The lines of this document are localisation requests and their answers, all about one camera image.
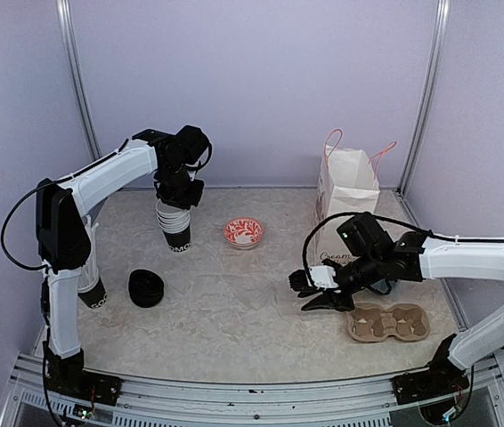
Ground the cup holding wrapped straws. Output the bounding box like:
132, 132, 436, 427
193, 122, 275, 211
78, 215, 107, 309

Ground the white paper takeout bag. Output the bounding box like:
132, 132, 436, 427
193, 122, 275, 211
313, 129, 396, 264

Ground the brown cardboard cup carrier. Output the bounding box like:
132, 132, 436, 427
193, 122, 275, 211
346, 303, 431, 343

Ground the left rear aluminium post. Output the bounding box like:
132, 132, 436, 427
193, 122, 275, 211
55, 0, 102, 160

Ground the aluminium post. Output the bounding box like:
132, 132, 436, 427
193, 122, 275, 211
397, 0, 451, 198
55, 0, 102, 160

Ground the light blue ceramic mug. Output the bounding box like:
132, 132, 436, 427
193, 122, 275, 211
369, 279, 399, 295

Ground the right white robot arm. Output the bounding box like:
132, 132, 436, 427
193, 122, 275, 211
289, 218, 504, 395

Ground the stack of black cup lids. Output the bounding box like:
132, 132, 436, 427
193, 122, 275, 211
128, 269, 165, 308

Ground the right rear aluminium post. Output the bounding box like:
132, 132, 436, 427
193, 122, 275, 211
397, 0, 451, 198

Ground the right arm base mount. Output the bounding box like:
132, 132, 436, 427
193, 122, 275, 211
392, 359, 470, 405

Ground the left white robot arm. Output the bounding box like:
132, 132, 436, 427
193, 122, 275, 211
31, 125, 213, 359

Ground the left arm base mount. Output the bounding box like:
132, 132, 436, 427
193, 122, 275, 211
45, 348, 122, 407

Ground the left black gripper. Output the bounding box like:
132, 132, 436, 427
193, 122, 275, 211
158, 160, 206, 209

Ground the aluminium front frame rail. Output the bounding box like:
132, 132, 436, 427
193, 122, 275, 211
0, 354, 504, 426

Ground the red patterned white bowl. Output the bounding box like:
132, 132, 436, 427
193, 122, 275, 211
223, 217, 264, 249

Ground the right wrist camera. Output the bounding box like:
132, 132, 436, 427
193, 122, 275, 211
289, 265, 339, 292

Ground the stack of black paper cups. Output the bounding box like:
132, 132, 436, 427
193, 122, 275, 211
155, 200, 191, 253

